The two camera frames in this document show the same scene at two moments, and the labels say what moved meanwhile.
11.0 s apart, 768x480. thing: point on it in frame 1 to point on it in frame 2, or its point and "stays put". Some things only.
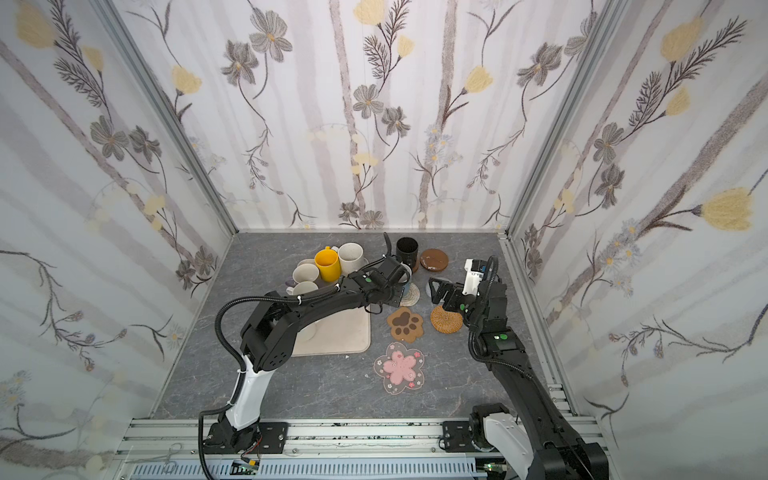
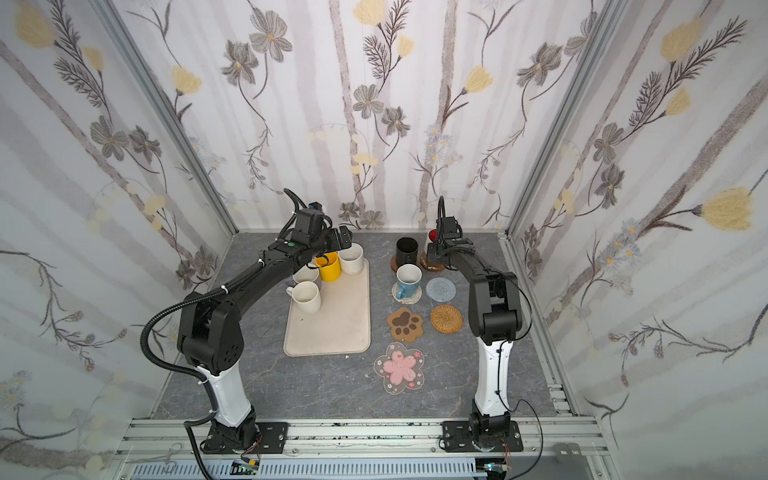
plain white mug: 302,288 stays put
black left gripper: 392,271 to 335,239
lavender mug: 306,270 stays put
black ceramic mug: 407,250 stays put
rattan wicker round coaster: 444,321 stays put
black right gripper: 450,297 to 448,244
